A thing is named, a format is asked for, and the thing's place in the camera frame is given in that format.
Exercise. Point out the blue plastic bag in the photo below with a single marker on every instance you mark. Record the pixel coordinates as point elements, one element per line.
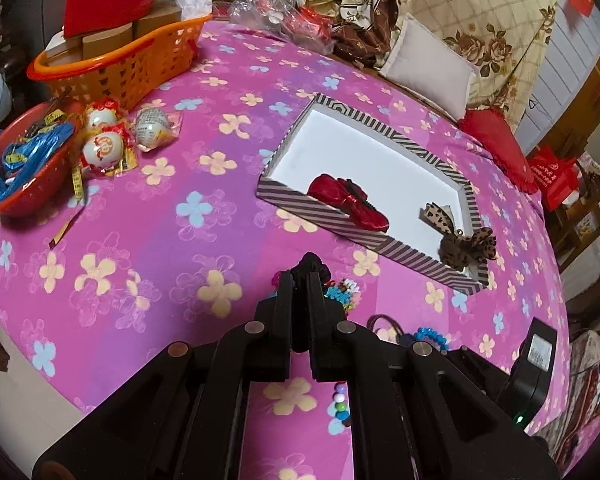
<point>35,142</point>

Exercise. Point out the black scrunchie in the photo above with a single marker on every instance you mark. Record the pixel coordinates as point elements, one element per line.
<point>310,263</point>

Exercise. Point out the orange plastic basket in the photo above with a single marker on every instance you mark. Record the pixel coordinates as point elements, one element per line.
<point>130,67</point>

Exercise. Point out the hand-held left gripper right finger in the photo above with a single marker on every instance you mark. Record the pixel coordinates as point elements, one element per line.
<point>325,335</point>

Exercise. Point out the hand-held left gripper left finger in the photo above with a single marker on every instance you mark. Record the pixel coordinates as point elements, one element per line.
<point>275,330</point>

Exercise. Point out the red shopping bag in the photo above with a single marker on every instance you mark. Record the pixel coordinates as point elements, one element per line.
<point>555,180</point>

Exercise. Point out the red plastic bowl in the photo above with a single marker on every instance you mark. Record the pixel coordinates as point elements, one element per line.
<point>40,190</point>

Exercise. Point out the beige floral quilt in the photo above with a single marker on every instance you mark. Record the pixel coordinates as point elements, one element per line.
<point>480,10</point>

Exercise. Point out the wrapped white balls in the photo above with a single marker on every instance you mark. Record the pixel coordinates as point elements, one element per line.
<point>102,151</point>

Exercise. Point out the crumpled white tissue paper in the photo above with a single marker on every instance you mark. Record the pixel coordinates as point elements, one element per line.
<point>190,2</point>

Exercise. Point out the grey printed wrapped ornament ball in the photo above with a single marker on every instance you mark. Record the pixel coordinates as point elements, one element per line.
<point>151,127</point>

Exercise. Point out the yellow measuring tape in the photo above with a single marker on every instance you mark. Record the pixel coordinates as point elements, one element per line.
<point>76,180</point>

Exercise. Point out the striped white box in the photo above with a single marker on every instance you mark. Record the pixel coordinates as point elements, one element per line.
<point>360,160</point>

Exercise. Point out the red heart pillow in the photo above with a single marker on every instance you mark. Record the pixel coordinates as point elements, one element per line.
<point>495,145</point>

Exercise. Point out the white pillow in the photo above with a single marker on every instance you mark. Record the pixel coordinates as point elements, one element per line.
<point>430,67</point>

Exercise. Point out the white red wrapped ornament ball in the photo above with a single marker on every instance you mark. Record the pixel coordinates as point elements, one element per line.
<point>101,116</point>

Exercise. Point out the clear plastic bag pile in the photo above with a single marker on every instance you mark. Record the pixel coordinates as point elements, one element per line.
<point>280,12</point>

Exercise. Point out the leopard print hair bow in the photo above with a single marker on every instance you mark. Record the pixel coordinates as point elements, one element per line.
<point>462,247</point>

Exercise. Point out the red hair bow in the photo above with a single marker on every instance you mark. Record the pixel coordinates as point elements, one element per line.
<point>347,200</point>

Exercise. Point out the brown cardboard box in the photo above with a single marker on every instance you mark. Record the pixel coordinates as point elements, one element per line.
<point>105,42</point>
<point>157,15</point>

